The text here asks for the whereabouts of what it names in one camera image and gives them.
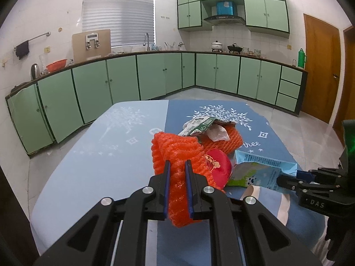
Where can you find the white cooking pot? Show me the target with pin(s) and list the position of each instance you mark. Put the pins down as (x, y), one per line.
(217, 46)

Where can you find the steel sink faucet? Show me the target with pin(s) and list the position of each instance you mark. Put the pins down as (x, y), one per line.
(147, 41)

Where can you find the red plastic basin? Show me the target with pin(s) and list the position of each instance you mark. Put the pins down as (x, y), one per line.
(56, 66)

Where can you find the green lower kitchen cabinets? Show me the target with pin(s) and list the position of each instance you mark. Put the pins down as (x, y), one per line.
(124, 74)

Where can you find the brown cardboard box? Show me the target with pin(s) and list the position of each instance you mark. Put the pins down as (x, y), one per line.
(80, 50)

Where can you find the white tissue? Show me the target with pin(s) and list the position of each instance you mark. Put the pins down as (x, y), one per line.
(219, 134)

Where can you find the orange foam fruit net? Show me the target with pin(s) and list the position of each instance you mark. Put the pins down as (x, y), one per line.
(222, 144)
(177, 155)

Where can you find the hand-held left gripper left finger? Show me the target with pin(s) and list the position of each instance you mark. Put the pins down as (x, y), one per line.
(166, 188)

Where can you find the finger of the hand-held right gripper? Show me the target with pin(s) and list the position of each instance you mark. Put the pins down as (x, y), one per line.
(303, 176)
(288, 182)

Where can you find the crushed green white carton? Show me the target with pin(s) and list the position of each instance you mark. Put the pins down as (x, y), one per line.
(198, 124)

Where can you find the clear plastic pitcher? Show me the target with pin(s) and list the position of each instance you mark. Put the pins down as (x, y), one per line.
(43, 65)

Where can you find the blue box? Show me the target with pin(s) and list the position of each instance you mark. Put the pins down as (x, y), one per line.
(226, 7)

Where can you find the steel kettle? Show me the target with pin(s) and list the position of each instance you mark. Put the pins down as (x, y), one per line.
(34, 71)

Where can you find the metal towel bar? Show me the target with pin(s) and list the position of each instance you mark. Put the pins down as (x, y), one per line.
(36, 38)

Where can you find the green thermos flask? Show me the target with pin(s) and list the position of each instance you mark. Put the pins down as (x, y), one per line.
(301, 59)

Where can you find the green kitchen cabinets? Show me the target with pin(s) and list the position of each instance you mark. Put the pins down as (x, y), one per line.
(266, 11)
(124, 74)

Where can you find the white window blind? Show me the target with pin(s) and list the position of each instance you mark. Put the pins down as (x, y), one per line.
(119, 13)

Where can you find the blue white drink carton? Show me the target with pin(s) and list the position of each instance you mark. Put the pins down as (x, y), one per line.
(260, 169)

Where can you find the black range hood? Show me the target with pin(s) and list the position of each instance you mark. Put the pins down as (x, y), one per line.
(224, 19)

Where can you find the green upper kitchen cabinets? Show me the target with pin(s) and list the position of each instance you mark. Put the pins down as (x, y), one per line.
(266, 11)

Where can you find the blue tree print tablecloth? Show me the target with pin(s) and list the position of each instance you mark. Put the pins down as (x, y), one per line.
(124, 149)

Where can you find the plain wooden door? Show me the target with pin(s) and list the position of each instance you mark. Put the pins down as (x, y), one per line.
(348, 88)

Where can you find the row of glass jars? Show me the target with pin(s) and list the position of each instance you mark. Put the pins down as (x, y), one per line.
(252, 52)

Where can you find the black wok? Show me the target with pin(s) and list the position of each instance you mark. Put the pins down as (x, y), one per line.
(235, 48)

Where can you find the dark hanging cloth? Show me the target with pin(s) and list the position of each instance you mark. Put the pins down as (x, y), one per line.
(22, 50)

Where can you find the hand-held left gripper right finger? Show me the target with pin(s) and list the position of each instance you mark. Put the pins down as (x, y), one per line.
(189, 188)

